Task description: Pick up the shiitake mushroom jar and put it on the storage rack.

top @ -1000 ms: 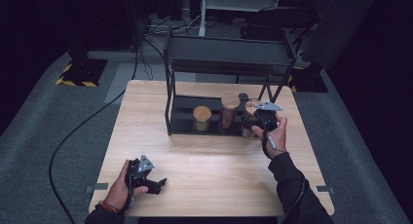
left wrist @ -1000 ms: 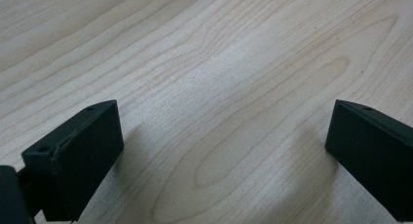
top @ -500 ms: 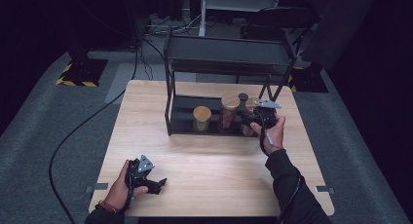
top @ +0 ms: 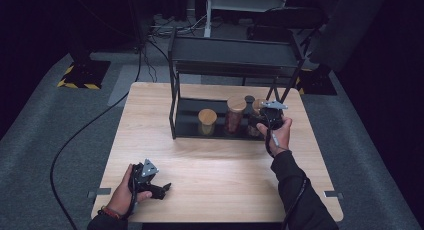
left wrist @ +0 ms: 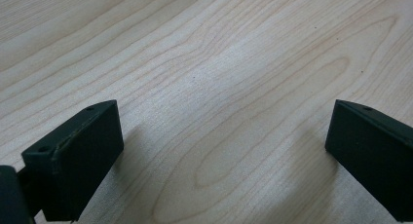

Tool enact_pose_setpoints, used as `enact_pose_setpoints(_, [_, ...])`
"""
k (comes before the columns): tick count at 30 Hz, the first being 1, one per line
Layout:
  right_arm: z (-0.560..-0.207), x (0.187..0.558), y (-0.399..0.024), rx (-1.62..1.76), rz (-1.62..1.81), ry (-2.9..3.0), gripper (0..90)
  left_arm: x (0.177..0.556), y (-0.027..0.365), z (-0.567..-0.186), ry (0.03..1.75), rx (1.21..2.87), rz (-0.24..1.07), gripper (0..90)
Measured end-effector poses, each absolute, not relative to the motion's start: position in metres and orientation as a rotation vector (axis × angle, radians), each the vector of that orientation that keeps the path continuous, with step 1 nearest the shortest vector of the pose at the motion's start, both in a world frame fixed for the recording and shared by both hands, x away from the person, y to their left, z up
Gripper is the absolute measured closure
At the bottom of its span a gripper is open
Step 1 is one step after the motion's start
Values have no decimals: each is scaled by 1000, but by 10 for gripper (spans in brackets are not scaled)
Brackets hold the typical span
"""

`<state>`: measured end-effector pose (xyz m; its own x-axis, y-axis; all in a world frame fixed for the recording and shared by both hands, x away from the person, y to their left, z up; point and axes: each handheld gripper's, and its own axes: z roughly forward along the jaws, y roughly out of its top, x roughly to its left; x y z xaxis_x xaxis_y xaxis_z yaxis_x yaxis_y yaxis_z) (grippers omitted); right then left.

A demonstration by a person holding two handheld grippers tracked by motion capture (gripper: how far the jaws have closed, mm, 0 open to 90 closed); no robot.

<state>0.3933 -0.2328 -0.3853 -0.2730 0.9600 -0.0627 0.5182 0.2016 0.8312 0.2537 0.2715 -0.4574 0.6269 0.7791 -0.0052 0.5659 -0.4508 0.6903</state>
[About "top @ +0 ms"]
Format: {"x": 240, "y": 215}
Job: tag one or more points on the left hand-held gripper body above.
{"x": 141, "y": 181}

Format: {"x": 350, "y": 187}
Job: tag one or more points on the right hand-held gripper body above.
{"x": 274, "y": 118}

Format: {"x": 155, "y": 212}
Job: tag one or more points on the black two-tier metal rack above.
{"x": 230, "y": 53}

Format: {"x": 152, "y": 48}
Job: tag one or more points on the person's right hand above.
{"x": 279, "y": 138}

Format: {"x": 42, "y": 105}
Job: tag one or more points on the person's left hand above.
{"x": 120, "y": 195}

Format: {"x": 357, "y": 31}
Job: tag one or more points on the grey table edge tab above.
{"x": 333, "y": 194}
{"x": 100, "y": 192}

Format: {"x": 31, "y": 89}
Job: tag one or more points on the black base yellow hazard stripes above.
{"x": 316, "y": 83}
{"x": 86, "y": 73}

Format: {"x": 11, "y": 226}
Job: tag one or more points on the black chair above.
{"x": 290, "y": 18}

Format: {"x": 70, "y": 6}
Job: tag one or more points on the white metal folding chair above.
{"x": 246, "y": 2}

